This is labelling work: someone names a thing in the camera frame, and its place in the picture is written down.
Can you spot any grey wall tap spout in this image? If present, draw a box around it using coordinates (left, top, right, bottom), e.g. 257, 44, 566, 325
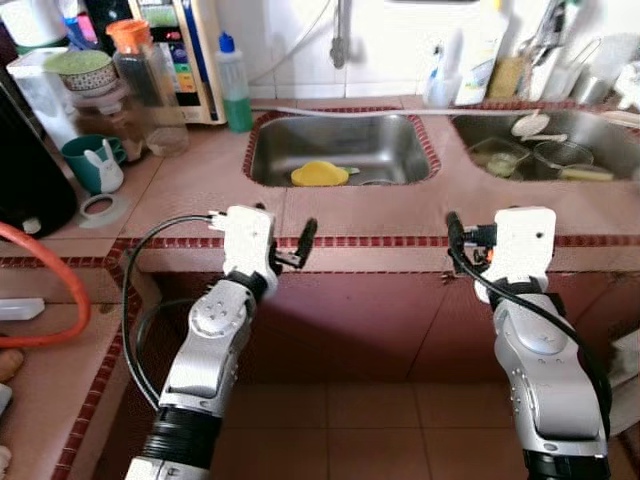
330, 0, 353, 69

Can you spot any pale grey flat ring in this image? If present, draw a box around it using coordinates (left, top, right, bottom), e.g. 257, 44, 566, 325
78, 193, 131, 229

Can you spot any steel sink basin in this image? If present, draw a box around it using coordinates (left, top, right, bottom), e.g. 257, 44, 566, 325
243, 108, 443, 191
450, 108, 640, 186

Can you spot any white dish rack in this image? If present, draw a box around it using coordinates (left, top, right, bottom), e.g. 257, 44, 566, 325
612, 60, 640, 111

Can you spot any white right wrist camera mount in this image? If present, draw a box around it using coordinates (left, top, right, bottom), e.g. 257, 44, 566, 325
475, 207, 558, 301

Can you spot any yellow plastic bowl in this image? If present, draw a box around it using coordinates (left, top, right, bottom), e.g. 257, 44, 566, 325
290, 160, 351, 189

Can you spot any green floral lidded bowl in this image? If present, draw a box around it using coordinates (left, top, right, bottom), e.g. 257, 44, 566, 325
45, 48, 126, 99

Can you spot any black rounded appliance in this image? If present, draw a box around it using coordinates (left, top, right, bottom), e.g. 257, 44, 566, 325
0, 70, 79, 239

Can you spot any clear jar orange lid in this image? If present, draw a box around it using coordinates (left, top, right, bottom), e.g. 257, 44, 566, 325
105, 18, 191, 158

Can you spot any clear glass jar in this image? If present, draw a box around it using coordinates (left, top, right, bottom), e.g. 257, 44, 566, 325
70, 85, 141, 166

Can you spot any white cloth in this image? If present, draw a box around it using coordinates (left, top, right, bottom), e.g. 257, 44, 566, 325
610, 330, 640, 436

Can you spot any translucent plastic container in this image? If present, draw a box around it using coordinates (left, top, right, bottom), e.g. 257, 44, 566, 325
5, 48, 79, 151

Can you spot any orange gas hose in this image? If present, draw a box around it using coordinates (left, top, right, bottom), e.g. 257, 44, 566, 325
0, 220, 93, 349

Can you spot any white canister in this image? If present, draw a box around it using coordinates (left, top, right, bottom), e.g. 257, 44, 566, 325
0, 0, 69, 53

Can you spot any chrome sink faucet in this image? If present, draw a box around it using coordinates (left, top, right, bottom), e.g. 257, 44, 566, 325
515, 0, 581, 101

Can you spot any steel cup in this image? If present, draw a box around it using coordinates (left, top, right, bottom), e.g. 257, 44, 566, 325
570, 72, 613, 106

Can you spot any white sink plug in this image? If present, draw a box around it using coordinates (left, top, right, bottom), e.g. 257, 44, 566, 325
510, 112, 569, 143

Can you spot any white flat plastic box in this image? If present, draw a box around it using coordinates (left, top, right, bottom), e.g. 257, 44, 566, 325
0, 297, 46, 322

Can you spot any teal cup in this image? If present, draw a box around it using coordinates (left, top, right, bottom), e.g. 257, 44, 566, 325
60, 133, 129, 196

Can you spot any round steel pot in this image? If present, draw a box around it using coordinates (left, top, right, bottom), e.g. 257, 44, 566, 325
530, 140, 593, 176

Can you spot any translucent plastic brush cup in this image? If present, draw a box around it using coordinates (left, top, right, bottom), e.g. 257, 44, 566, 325
425, 70, 463, 109

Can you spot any green soap bottle blue cap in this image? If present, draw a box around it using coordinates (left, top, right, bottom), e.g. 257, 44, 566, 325
215, 32, 254, 133

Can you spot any yellow green sponge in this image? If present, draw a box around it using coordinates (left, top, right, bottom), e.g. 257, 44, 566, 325
558, 163, 616, 183

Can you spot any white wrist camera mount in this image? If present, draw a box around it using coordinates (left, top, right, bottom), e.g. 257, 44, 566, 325
210, 205, 276, 291
475, 207, 558, 301

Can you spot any square glass dish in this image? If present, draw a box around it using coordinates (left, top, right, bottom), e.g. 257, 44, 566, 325
470, 137, 531, 179

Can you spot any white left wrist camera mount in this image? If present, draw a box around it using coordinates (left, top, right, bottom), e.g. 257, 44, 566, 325
210, 205, 276, 291

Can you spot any brown onion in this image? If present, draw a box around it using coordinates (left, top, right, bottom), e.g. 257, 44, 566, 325
0, 348, 24, 386

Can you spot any white detergent bottle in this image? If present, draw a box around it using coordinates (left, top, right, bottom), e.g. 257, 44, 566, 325
455, 0, 511, 106

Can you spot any beige water ionizer appliance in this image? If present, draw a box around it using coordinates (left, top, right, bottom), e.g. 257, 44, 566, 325
135, 0, 226, 126

